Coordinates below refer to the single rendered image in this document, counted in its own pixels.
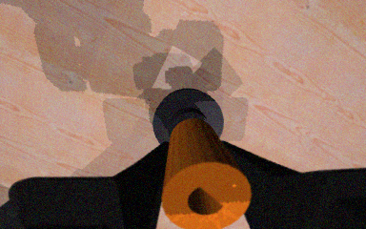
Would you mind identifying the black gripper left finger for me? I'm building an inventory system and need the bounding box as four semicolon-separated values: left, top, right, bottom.
9;141;169;229

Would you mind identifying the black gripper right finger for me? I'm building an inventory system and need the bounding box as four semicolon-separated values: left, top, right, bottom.
222;141;366;229

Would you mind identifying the dark grey round pedestal with shaft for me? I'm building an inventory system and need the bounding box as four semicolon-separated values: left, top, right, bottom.
152;88;224;144

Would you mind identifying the orange cylindrical knob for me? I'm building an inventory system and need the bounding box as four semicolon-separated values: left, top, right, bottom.
161;118;252;229

